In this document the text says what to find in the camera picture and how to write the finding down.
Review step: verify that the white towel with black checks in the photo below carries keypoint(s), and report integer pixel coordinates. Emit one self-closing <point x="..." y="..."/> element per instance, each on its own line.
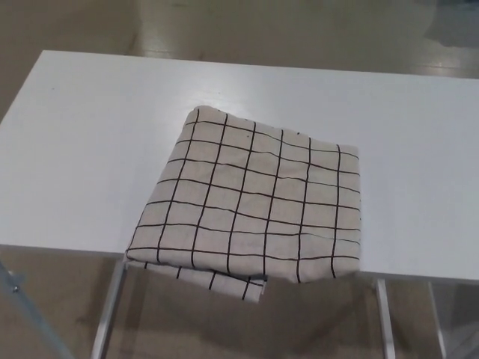
<point x="254" y="202"/>

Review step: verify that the slanted white table leg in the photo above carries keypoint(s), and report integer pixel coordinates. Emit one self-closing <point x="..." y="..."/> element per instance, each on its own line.
<point x="108" y="318"/>

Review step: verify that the grey metal frame bar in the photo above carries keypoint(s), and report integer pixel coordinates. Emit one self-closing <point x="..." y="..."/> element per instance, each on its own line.
<point x="30" y="318"/>

